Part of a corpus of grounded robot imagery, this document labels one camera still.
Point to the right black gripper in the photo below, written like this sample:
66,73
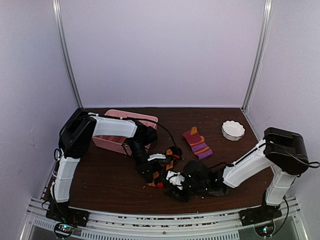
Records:
174,192

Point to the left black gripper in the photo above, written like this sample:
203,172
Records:
145,167

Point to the black argyle red orange sock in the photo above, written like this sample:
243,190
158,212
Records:
172,154

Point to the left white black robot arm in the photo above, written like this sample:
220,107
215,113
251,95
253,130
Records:
74,142

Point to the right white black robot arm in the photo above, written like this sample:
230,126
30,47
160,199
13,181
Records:
282,148

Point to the pink divided organizer tray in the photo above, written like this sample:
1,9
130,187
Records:
117,143

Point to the maroon orange purple striped sock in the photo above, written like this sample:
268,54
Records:
197,143

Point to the white scalloped ceramic bowl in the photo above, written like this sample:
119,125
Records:
232,130

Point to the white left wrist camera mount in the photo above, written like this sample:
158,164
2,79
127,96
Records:
156,156

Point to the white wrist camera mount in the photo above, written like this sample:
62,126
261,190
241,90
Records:
156,156
175,178

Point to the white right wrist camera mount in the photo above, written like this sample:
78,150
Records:
175,178

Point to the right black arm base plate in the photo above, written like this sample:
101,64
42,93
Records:
260,216

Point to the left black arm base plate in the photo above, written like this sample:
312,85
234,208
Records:
71,216

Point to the left aluminium frame post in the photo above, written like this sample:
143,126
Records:
65,53

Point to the aluminium frame post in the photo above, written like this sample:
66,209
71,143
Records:
65,53
261,46

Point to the right aluminium frame post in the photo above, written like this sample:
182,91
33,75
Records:
261,46

